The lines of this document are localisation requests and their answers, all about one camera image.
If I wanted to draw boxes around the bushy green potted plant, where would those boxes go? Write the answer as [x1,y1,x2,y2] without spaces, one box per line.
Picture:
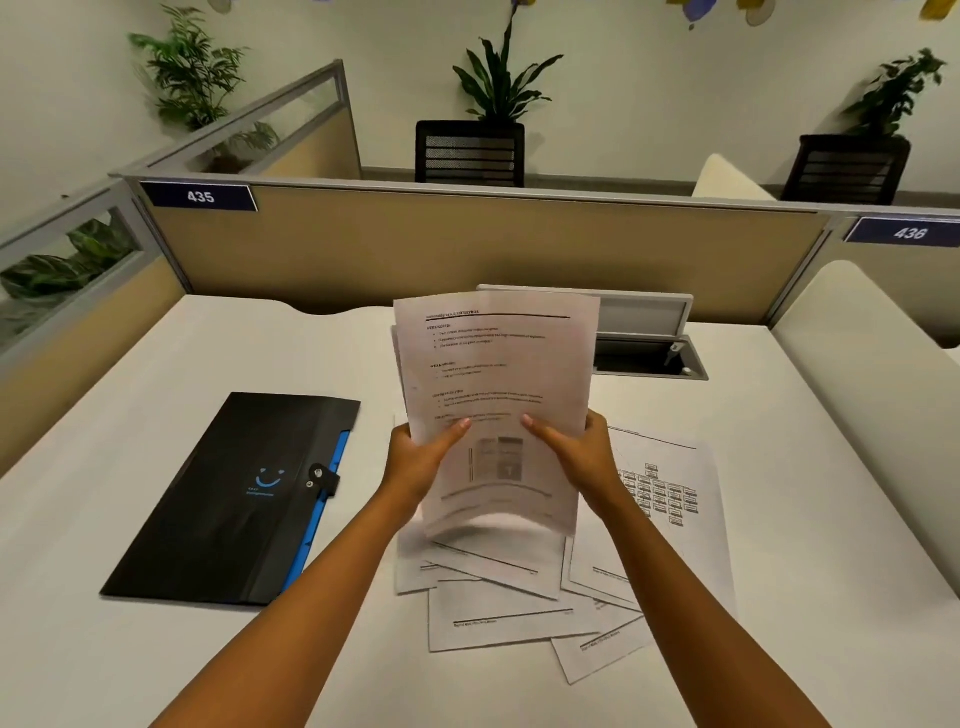
[126,6,282,175]

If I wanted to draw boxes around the broad-leaf green potted plant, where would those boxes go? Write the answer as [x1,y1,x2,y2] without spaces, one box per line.
[451,0,566,126]

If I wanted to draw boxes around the person's left hand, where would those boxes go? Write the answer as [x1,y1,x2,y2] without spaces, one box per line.
[381,417,474,519]

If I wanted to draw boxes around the blue desk number label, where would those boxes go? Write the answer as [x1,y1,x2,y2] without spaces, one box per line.
[139,180,259,213]
[843,216,960,249]

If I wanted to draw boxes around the green plant behind glass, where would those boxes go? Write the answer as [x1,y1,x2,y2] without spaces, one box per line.
[0,216,145,303]

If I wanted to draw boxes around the beige desk partition panel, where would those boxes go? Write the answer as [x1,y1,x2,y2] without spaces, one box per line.
[120,174,835,325]

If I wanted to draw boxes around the person's right forearm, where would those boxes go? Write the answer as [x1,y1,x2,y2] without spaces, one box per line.
[591,486,831,728]

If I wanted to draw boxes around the black mesh office chair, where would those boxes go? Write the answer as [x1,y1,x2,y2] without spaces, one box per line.
[779,134,913,207]
[414,120,527,189]

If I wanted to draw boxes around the paper sheet with organisation chart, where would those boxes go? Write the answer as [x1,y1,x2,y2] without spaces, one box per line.
[567,426,741,615]

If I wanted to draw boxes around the printed text paper sheet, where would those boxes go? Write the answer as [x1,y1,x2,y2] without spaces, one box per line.
[390,288,603,538]

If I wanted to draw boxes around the white curved desk divider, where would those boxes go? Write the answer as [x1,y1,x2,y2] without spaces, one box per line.
[771,260,960,597]
[690,153,779,203]

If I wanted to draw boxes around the small-leaf green potted plant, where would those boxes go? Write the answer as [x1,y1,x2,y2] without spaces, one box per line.
[839,48,948,141]

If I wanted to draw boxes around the black document folder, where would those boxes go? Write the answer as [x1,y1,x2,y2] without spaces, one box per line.
[99,391,363,608]

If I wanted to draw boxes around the glass-topped side partition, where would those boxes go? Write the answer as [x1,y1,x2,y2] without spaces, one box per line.
[0,178,190,477]

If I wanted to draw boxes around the blue and yellow wall decoration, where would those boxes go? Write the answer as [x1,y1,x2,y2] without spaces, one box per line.
[666,0,777,33]

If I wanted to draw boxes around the beige grey-framed partition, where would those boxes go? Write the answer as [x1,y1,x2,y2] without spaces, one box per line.
[766,213,960,350]

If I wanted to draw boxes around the person's right hand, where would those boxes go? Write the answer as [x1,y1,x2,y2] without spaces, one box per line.
[521,408,628,519]

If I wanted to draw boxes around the person's left forearm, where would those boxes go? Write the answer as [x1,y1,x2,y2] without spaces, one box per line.
[150,483,425,728]

